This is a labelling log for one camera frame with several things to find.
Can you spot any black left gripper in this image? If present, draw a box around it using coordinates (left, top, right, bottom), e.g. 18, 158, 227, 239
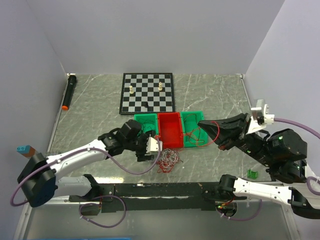
124, 130, 156, 161

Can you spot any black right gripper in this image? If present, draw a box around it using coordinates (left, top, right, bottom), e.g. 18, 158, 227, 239
194, 110, 273, 165

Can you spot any black wire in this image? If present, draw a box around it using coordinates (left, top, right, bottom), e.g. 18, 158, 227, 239
136, 117, 158, 137

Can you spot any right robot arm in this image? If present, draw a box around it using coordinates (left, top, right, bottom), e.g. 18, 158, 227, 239
197, 113, 320, 219

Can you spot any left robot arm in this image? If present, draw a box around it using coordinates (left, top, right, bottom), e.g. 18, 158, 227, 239
17, 119, 163, 208

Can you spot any green bin left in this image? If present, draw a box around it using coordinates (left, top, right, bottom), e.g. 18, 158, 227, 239
133, 113, 160, 139

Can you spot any green bin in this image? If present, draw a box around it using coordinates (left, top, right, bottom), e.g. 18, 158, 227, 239
180, 111, 209, 148
133, 113, 160, 139

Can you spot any green bin right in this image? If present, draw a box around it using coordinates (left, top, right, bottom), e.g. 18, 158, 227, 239
180, 111, 209, 148

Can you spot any red plastic bin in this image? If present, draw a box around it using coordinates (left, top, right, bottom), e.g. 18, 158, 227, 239
157, 112, 184, 149

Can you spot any small green clip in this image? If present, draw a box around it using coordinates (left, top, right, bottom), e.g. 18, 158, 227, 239
247, 169, 259, 180

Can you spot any black and silver chessboard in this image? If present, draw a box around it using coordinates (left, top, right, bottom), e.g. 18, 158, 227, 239
119, 72, 176, 115

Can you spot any cream chess piece left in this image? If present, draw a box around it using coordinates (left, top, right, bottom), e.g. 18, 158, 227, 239
129, 85, 134, 94

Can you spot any cream chess piece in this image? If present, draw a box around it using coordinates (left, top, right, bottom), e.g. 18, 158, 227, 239
158, 81, 163, 91
129, 85, 134, 94

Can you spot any cream chess piece right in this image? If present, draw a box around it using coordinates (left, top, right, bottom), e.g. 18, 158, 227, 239
158, 81, 163, 91

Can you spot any black marker orange cap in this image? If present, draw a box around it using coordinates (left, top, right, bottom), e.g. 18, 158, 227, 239
61, 75, 78, 111

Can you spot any blue orange block tool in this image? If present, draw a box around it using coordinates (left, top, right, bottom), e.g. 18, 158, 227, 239
16, 145, 38, 159

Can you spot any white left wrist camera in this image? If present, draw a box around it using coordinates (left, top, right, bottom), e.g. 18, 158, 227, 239
146, 137, 163, 155

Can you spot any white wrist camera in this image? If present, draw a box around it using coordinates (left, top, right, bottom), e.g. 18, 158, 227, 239
146, 137, 163, 155
246, 99, 275, 135

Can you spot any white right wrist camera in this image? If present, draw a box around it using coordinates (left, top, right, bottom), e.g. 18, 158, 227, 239
246, 99, 275, 135

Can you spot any tangled wire bundle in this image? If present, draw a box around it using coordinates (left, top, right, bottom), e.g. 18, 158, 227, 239
156, 147, 184, 175

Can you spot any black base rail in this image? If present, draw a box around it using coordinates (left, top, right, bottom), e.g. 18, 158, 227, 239
68, 181, 248, 213

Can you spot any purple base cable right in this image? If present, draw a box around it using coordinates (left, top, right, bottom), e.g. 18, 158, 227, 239
216, 197, 263, 223

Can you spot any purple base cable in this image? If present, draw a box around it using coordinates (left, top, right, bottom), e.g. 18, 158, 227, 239
79, 194, 127, 229
216, 197, 263, 223

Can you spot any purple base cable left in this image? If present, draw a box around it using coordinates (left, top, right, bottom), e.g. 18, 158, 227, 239
79, 194, 127, 229

